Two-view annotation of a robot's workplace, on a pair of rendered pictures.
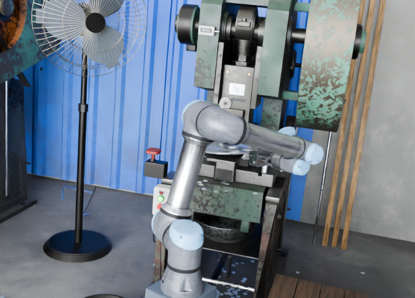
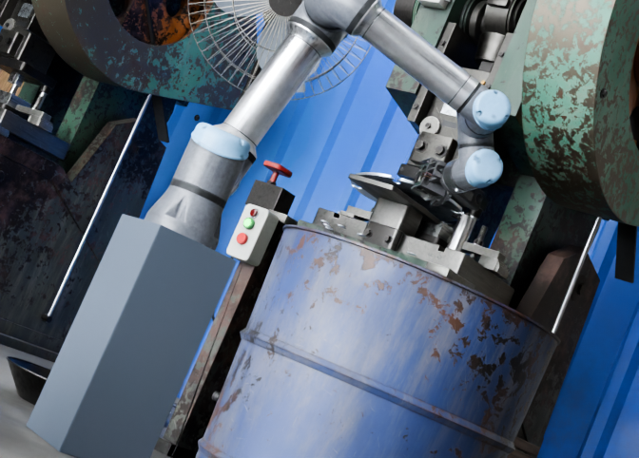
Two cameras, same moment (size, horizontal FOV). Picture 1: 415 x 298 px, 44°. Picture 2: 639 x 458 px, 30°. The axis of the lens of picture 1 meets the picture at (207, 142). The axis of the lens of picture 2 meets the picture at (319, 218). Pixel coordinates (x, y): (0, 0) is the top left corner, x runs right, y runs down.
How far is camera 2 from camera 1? 1.63 m
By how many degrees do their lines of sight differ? 32
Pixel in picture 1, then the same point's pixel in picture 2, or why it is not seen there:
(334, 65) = (587, 8)
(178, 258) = (186, 161)
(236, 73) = not seen: hidden behind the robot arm
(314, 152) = (488, 98)
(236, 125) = not seen: outside the picture
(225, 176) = (380, 238)
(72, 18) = not seen: outside the picture
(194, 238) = (223, 136)
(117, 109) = not seen: hidden behind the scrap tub
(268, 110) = (521, 198)
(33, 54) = (192, 83)
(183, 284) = (178, 206)
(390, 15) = not seen: outside the picture
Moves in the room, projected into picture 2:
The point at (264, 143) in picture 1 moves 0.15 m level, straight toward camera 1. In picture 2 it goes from (400, 45) to (370, 11)
